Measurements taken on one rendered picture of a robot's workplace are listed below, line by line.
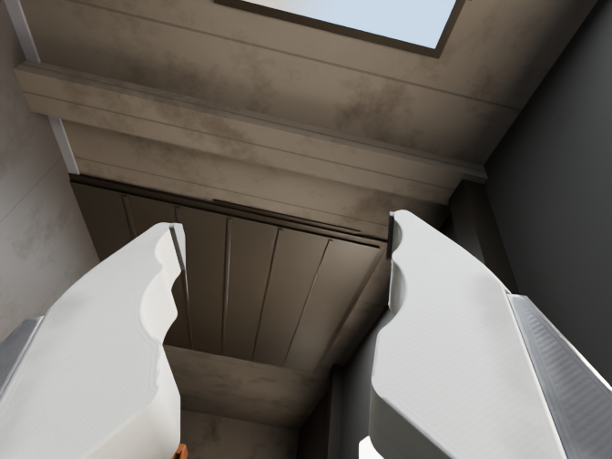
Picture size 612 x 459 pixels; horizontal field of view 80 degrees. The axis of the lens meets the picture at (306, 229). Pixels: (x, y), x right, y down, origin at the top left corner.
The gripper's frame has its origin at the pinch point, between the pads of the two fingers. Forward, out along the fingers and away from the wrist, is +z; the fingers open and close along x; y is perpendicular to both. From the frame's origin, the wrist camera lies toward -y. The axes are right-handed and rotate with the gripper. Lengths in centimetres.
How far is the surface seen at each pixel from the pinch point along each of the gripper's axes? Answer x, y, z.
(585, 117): 130, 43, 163
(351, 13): 27, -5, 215
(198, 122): -71, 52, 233
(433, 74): 75, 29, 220
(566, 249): 114, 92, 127
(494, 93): 112, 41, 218
